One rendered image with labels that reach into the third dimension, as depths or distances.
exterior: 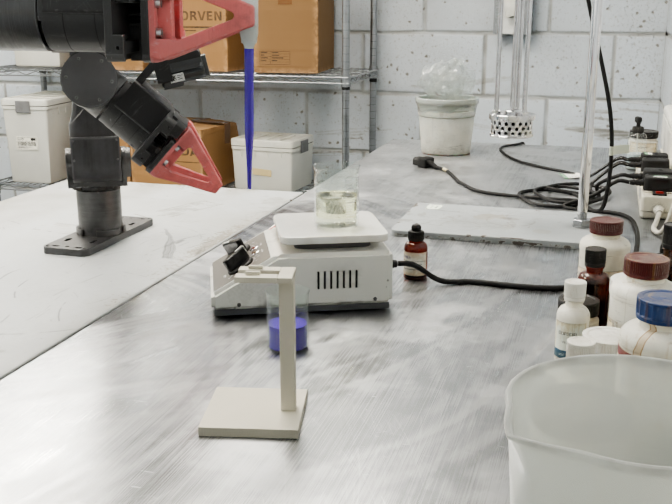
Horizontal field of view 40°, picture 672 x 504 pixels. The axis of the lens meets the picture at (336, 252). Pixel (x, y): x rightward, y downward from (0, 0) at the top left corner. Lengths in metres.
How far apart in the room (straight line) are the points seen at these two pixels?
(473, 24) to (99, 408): 2.78
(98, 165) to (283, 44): 1.98
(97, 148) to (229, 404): 0.61
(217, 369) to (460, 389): 0.23
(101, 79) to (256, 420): 0.41
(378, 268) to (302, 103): 2.62
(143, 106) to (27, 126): 2.62
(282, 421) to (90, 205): 0.67
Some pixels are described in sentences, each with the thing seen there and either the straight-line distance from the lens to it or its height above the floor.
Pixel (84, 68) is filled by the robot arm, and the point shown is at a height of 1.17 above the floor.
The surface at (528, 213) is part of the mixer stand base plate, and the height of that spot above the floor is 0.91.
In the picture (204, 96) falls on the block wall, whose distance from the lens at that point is 3.76.
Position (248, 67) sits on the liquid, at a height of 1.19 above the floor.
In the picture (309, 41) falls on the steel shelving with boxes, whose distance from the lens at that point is 3.22.
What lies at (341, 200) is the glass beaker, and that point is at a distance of 1.01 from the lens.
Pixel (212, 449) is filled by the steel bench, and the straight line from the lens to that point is 0.73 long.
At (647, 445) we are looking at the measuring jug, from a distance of 0.54.
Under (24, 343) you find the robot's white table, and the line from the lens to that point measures 0.99.
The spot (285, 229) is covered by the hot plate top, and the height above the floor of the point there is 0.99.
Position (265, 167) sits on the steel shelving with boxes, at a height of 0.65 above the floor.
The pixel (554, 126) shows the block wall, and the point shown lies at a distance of 3.44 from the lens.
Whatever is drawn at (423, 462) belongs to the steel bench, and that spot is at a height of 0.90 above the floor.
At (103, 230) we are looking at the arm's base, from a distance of 1.36.
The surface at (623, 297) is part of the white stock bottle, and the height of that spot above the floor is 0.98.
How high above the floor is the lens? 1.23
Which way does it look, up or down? 15 degrees down
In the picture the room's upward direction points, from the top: straight up
